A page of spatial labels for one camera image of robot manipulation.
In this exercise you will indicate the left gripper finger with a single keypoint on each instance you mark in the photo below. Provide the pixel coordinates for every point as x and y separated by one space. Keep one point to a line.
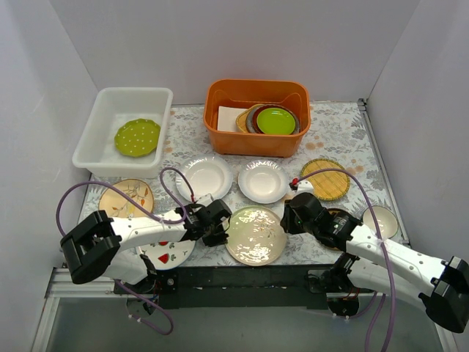
223 226
215 240

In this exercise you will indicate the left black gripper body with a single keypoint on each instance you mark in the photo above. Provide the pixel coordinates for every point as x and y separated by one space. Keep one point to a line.
218 227

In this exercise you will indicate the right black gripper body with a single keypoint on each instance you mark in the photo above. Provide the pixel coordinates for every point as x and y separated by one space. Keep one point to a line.
288 220

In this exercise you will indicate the pale green cream plate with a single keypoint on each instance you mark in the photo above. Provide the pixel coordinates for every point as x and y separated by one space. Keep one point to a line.
255 236

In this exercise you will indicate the green polka dot plate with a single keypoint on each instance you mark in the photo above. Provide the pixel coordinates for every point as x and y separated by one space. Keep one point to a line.
137 138

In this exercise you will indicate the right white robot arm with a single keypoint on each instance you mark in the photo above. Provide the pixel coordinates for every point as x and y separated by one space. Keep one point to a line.
439 287

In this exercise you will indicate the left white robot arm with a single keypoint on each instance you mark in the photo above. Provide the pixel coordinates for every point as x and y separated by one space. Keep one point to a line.
102 246

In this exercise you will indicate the white plastic bin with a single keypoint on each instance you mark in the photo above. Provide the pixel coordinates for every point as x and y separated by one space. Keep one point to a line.
113 108

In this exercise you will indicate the orange plastic bin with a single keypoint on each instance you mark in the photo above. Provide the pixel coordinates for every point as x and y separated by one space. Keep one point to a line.
243 94

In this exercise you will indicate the yellow brown ornate plate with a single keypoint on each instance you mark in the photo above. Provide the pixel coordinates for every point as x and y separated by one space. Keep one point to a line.
338 229

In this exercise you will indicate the round woven bamboo mat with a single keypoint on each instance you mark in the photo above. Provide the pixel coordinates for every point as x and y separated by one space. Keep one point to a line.
328 186

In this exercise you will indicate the large white paper plate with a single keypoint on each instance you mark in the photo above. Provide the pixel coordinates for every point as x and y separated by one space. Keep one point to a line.
206 174

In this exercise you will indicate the small white paper plate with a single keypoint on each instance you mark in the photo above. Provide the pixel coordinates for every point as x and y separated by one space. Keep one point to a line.
263 181

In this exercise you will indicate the white watermelon pattern plate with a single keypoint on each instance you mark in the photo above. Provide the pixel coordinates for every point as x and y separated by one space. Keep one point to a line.
167 255

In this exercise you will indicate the floral pattern table mat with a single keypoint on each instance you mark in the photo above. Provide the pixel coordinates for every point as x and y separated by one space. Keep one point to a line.
338 132

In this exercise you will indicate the white bowl teal rim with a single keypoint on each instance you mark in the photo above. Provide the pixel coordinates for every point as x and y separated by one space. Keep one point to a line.
385 218

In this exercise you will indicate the tan bird pattern plate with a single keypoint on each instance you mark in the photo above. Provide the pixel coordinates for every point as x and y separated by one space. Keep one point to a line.
117 206

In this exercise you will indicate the lime green round plate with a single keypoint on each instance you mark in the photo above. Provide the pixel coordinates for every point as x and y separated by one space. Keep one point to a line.
276 121

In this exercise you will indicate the small woven bamboo tray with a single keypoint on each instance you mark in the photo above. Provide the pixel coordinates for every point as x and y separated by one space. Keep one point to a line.
240 122

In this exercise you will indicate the white paper sheet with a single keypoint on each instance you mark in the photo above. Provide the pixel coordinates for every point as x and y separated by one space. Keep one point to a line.
227 117

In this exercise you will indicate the grey speckled plate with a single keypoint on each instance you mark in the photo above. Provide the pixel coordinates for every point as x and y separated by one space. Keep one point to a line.
250 118

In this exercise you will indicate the dark red plate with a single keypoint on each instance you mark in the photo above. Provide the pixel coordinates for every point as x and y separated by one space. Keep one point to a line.
264 106

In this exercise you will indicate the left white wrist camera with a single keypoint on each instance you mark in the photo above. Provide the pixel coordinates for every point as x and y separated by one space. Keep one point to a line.
203 199

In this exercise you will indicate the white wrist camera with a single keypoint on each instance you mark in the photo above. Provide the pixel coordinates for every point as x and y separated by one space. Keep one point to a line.
203 199
301 187

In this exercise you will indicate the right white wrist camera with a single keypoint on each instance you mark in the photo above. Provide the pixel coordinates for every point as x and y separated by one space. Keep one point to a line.
301 187

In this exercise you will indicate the black aluminium base frame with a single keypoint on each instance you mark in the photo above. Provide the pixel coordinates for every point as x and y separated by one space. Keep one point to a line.
225 286

